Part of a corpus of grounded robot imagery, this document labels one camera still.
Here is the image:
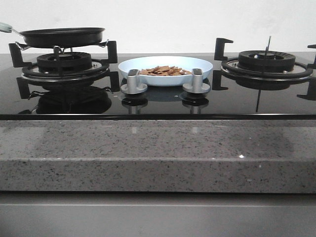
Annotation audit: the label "black glass gas cooktop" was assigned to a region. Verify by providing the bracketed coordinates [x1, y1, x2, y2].
[0, 54, 316, 120]

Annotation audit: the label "right black pan support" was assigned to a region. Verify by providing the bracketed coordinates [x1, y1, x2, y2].
[214, 38, 316, 101]

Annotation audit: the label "grey cabinet front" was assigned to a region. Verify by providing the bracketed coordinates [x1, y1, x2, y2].
[0, 193, 316, 237]

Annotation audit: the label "left black burner head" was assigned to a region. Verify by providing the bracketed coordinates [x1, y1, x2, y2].
[37, 52, 92, 73]

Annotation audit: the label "brown meat pieces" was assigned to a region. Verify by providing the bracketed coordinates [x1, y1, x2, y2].
[140, 66, 192, 76]

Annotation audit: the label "left silver stove knob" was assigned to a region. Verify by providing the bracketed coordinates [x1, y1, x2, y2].
[120, 69, 148, 95]

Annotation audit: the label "chrome wire pan reducer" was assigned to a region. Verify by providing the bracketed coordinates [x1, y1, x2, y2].
[14, 40, 109, 52]

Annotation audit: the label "right black burner head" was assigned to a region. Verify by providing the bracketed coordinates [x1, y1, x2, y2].
[238, 50, 296, 67]

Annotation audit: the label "right silver stove knob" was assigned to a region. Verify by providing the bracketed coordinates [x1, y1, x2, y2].
[182, 68, 210, 94]

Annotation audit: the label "left black pan support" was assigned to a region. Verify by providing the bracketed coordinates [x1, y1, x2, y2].
[9, 41, 119, 93]

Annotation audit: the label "black frying pan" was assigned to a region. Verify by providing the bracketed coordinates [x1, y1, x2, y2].
[0, 23, 105, 48]

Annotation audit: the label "black burner head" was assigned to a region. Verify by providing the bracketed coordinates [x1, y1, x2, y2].
[238, 50, 296, 67]
[37, 52, 92, 73]

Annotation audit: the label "black pan support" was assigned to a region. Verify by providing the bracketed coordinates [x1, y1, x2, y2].
[214, 38, 316, 101]
[9, 41, 119, 93]

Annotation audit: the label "grey speckled stone countertop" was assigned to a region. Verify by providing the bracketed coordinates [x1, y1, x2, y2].
[0, 120, 316, 194]

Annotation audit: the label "silver stove knob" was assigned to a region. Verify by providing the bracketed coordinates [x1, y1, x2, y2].
[182, 68, 210, 94]
[120, 69, 148, 95]

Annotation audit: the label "light blue plate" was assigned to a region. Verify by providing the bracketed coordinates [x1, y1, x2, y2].
[118, 56, 213, 86]

